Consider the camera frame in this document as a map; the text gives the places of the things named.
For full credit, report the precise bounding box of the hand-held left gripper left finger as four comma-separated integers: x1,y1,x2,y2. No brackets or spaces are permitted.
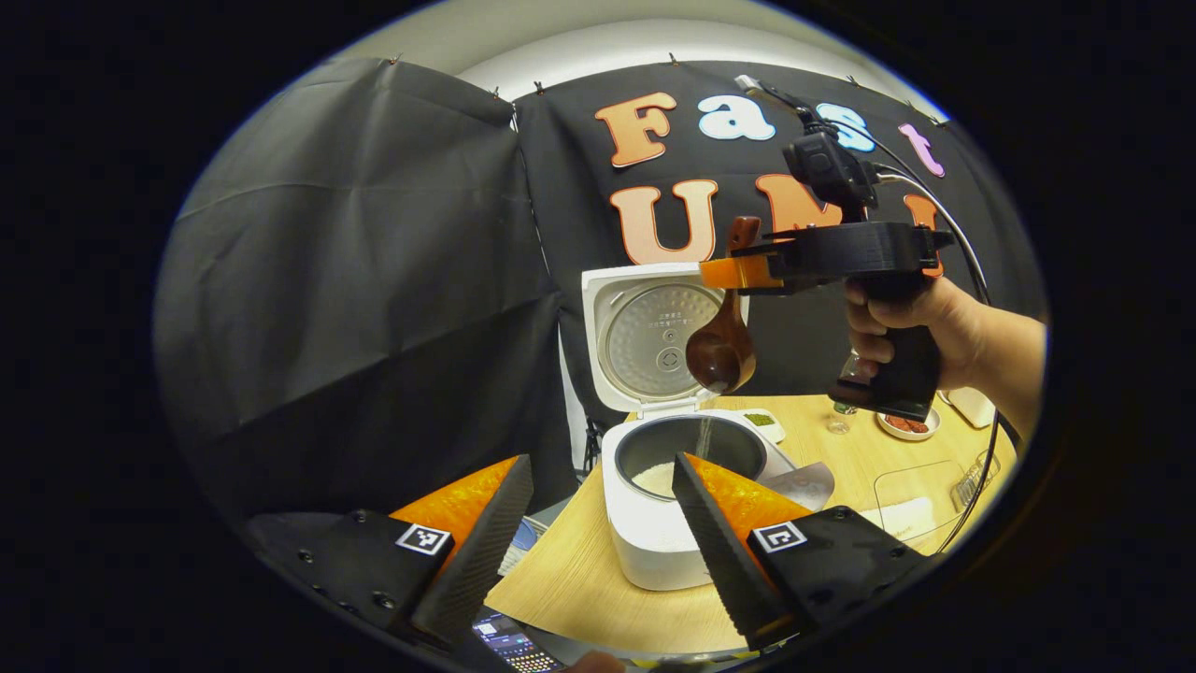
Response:
245,454,535,652

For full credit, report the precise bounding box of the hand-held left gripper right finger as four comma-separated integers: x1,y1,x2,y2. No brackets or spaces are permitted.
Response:
671,452,935,652

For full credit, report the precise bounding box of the white rice cooker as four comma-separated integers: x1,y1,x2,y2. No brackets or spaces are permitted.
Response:
581,263,835,592

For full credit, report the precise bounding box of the brown wooden spoon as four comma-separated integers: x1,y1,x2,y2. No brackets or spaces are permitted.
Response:
685,216,762,394

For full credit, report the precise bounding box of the clear rice tray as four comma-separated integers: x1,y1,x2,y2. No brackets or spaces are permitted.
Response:
874,460,973,548

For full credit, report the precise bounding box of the grey slatted object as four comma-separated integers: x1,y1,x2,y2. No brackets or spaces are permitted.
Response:
498,517,540,576

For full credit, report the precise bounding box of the smartphone with lit screen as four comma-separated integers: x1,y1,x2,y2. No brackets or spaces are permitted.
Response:
472,612,566,673

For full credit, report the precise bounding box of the white divided bean dish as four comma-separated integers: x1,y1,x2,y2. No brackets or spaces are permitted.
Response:
738,408,788,443

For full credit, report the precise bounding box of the clear plastic water bottle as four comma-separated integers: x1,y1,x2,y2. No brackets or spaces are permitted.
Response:
827,351,865,436

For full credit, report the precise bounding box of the white oval plate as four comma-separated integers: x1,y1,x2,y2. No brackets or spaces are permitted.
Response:
876,407,941,442

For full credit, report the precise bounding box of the white toaster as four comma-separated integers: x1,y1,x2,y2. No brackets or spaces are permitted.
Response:
946,386,996,429

